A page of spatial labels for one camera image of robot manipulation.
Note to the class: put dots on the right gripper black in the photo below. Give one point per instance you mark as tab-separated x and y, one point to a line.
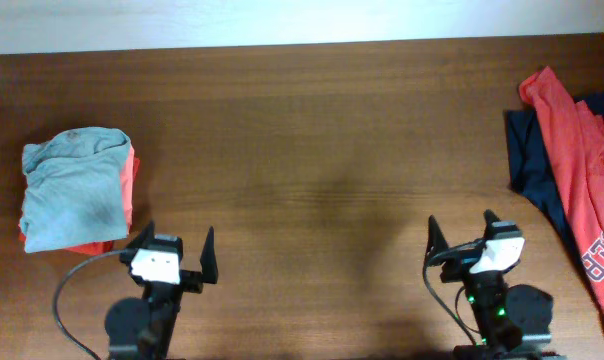
457	267

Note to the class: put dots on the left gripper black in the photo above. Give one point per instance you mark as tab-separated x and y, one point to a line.
193	280

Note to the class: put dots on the orange red t-shirt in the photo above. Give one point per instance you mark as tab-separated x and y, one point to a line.
574	140

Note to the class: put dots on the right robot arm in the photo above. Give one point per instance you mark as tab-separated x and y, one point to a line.
512	322

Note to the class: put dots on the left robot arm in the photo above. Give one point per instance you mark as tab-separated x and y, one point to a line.
142	327

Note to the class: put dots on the navy blue garment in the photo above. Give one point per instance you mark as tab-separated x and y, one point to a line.
531	174

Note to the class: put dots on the folded grey t-shirt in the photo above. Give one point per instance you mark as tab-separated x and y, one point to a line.
74	192

